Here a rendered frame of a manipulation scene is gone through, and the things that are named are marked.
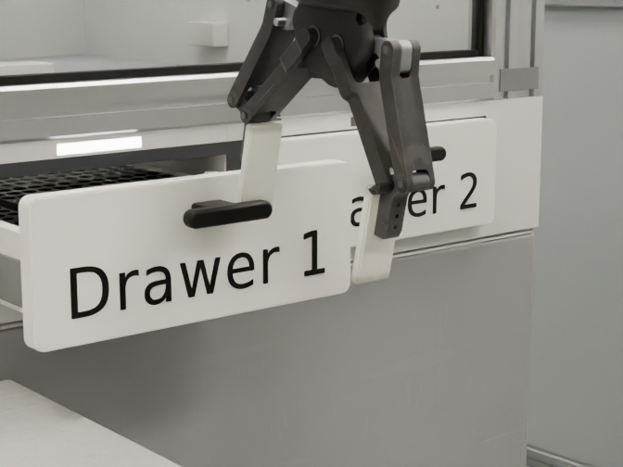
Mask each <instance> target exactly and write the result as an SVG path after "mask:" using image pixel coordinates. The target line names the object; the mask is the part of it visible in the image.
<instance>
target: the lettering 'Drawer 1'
mask: <svg viewBox="0 0 623 467"><path fill-rule="evenodd" d="M309 237H312V270H310V271H305V272H304V276H309V275H314V274H319V273H325V268H321V269H317V230H314V231H310V232H308V233H305V234H304V235H303V240H305V239H307V238H309ZM274 252H280V246H276V247H274V248H272V249H271V250H270V251H269V253H268V249H263V284H267V283H268V260H269V257H270V256H271V255H272V253H274ZM220 258H221V257H218V258H215V260H214V266H213V271H212V275H211V280H210V282H209V278H208V275H207V271H206V267H205V263H204V259H202V260H198V261H197V266H196V271H195V276H194V281H193V285H192V287H191V284H190V280H189V276H188V272H187V268H186V265H185V263H180V266H181V270H182V273H183V277H184V283H185V287H186V291H187V294H188V297H194V296H195V294H196V290H197V281H198V276H199V272H200V268H201V271H202V275H203V280H204V284H205V287H206V291H207V295H208V294H213V292H214V287H215V283H216V278H217V272H218V268H219V263H220ZM240 258H246V259H247V260H248V263H249V266H248V267H243V268H237V269H233V267H234V264H235V261H236V260H237V259H240ZM253 270H254V261H253V258H252V257H251V256H250V254H249V253H246V252H241V253H238V254H236V255H234V256H233V257H232V258H231V260H230V262H229V264H228V269H227V277H228V281H229V283H230V285H231V286H232V287H234V288H236V289H244V288H247V287H249V286H251V285H253V279H252V280H251V281H249V282H247V283H245V284H238V283H236V282H235V280H234V277H233V273H238V272H243V271H253ZM155 271H162V272H163V273H164V274H165V278H166V279H164V280H158V281H155V282H152V283H150V284H149V285H148V286H147V287H146V290H145V300H146V302H147V303H148V304H150V305H158V304H160V303H161V302H162V301H163V300H164V299H165V298H166V302H168V301H172V279H171V274H170V272H169V270H168V269H167V268H165V267H163V266H157V267H153V268H151V269H148V270H147V271H146V276H148V275H149V274H150V273H152V272H155ZM81 272H94V273H96V274H97V275H98V276H99V277H100V279H101V283H102V297H101V300H100V302H99V304H98V305H97V306H96V307H95V308H93V309H90V310H87V311H81V312H78V295H77V273H81ZM135 275H138V276H139V270H134V271H130V272H129V273H128V274H127V275H126V277H125V272H123V273H120V301H121V310H123V309H126V291H125V288H126V283H127V281H128V279H129V278H130V277H132V276H135ZM161 284H166V289H165V292H164V295H163V296H162V297H161V298H159V299H152V298H151V296H150V290H151V289H152V288H153V287H154V286H157V285H161ZM108 292H109V286H108V277H107V275H106V274H105V272H104V271H103V270H101V269H100V268H97V267H93V266H85V267H79V268H73V269H70V299H71V318H72V319H78V318H82V317H87V316H91V315H94V314H96V313H98V312H99V311H100V310H101V309H103V308H104V307H105V305H106V303H107V301H108Z"/></svg>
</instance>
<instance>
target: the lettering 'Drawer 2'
mask: <svg viewBox="0 0 623 467"><path fill-rule="evenodd" d="M468 176H470V177H472V179H473V186H472V188H471V190H470V191H469V193H468V194H467V196H466V197H465V199H464V201H463V202H462V204H461V206H460V209H464V208H475V207H476V206H477V203H473V204H467V205H466V204H465V203H466V202H467V200H468V199H469V197H470V196H471V195H472V193H473V192H474V190H475V188H476V186H477V177H476V175H475V174H474V173H473V172H467V173H465V174H463V175H462V176H461V180H462V179H464V178H465V177H468ZM440 189H445V184H443V185H441V186H439V187H438V189H437V187H436V186H434V187H433V214H435V213H437V194H438V191H439V190H440ZM418 192H420V193H422V195H423V199H421V200H415V201H412V200H413V195H414V194H415V193H418ZM418 192H411V193H410V196H409V199H408V210H409V212H410V214H411V215H412V216H414V217H421V216H423V215H425V214H426V210H424V211H422V212H420V213H415V212H414V211H413V208H412V205H414V204H421V203H426V192H425V191H418ZM363 198H364V196H358V197H355V198H353V199H352V204H353V203H354V202H356V201H363ZM359 211H362V208H356V209H354V210H353V211H352V212H351V215H350V222H351V224H352V225H353V226H356V227H358V226H360V223H359V222H356V221H355V220H354V216H355V214H356V213H357V212H359Z"/></svg>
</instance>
